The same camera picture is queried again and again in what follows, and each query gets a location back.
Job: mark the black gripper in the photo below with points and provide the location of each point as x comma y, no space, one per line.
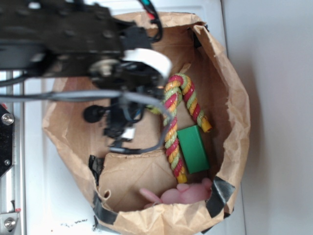
131,84

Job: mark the green plush animal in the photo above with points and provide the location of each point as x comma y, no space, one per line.
153,109

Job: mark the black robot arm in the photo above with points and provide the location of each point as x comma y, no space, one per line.
56,39

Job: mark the pink plush animal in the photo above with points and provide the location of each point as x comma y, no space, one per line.
182,194

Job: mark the green rectangular block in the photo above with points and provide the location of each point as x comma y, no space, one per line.
193,149

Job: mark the brown paper bag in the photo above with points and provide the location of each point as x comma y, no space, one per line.
110,182

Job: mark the multicolour twisted rope toy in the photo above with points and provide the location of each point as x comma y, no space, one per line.
180,88

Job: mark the black metal bracket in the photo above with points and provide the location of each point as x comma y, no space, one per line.
6,140

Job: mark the aluminium frame rail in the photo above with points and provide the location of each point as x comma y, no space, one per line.
12,188

